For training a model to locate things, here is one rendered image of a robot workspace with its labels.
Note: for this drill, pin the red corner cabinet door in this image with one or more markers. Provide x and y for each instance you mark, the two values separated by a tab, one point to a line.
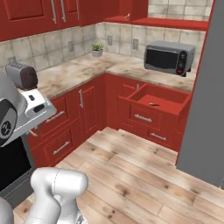
128	91

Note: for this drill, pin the wooden spoon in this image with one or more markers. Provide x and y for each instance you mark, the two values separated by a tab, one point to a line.
127	16

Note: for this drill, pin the grey and brown toaster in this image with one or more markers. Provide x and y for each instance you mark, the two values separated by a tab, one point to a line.
24	75

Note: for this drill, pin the dark metallic utensil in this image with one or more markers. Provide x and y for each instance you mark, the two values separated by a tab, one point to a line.
154	104

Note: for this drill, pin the green plant in grey pot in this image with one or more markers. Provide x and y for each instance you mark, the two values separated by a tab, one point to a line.
97	49

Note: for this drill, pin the grey wall outlet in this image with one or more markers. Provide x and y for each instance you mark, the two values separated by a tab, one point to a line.
110	40
135	43
71	46

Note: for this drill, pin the red drawer front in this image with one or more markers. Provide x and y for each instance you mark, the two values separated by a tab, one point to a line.
55	147
159	136
59	110

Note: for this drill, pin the black oven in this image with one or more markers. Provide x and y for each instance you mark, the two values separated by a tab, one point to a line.
13	166

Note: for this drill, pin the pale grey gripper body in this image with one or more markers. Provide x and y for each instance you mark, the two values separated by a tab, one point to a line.
43	117

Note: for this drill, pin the open red drawer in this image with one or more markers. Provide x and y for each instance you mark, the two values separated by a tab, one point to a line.
163	110

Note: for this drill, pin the grey microwave oven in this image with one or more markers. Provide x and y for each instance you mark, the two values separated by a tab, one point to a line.
167	57

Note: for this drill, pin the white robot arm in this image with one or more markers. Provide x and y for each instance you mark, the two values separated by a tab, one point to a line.
55	186

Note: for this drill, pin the grey fridge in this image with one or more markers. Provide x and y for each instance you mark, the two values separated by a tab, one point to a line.
204	96

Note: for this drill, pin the red base cabinet door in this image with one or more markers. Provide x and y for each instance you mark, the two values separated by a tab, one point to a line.
89	112

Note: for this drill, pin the red wall cabinet door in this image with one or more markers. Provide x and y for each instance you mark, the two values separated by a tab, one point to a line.
90	11
70	13
26	14

